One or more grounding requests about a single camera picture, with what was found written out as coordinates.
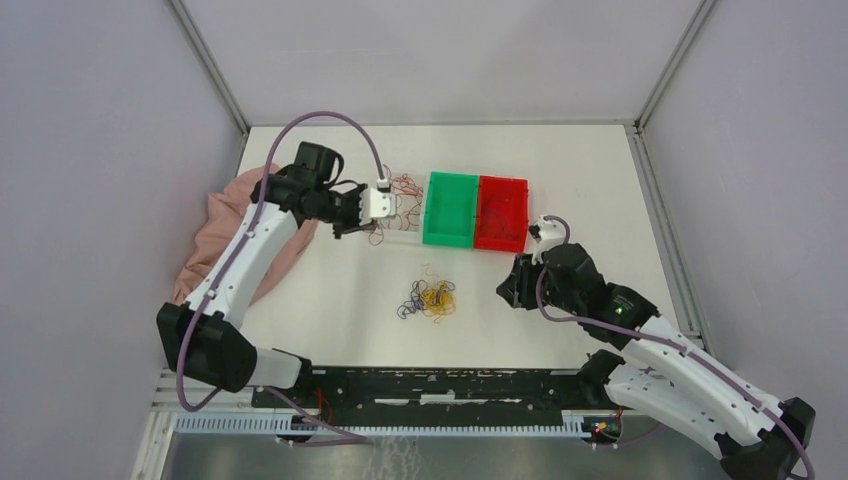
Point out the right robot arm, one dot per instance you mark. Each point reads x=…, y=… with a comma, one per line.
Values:
x=655, y=369

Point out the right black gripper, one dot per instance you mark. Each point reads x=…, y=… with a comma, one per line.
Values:
x=516, y=288

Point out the white slotted cable duct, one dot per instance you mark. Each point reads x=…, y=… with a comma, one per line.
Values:
x=290, y=424

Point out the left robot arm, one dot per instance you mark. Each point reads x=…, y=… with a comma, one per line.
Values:
x=201, y=335

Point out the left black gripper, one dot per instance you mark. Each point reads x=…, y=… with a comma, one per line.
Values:
x=355, y=193

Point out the pink cloth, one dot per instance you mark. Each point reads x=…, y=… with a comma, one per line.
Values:
x=226, y=210

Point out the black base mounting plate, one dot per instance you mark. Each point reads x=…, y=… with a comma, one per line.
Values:
x=440, y=397

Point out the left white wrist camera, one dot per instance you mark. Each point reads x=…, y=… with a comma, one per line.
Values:
x=378, y=205

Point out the green plastic bin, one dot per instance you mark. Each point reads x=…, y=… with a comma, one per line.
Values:
x=451, y=210

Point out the clear plastic bin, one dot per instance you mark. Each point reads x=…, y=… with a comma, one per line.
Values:
x=410, y=189

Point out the red plastic bin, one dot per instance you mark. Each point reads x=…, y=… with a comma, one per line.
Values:
x=502, y=214

